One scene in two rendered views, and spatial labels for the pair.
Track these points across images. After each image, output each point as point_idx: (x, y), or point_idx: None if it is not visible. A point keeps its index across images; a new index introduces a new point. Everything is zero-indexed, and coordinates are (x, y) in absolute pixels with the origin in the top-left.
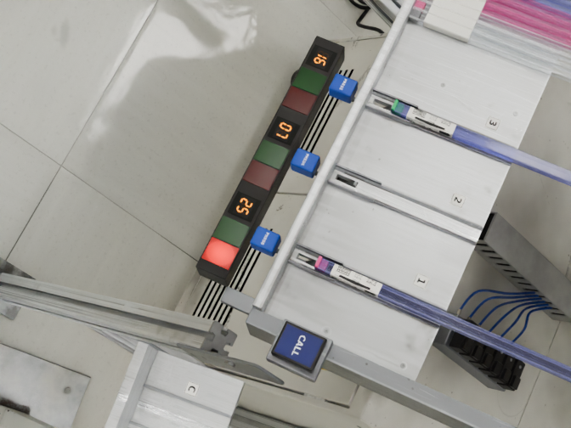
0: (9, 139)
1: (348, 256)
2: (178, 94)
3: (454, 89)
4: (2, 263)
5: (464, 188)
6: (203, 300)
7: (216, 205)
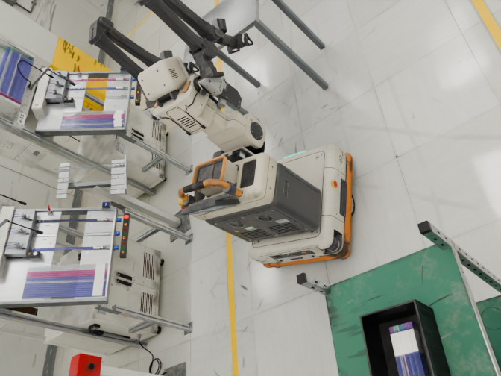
0: (199, 257)
1: (104, 223)
2: (179, 298)
3: (96, 255)
4: (190, 241)
5: (89, 240)
6: (153, 262)
7: (164, 289)
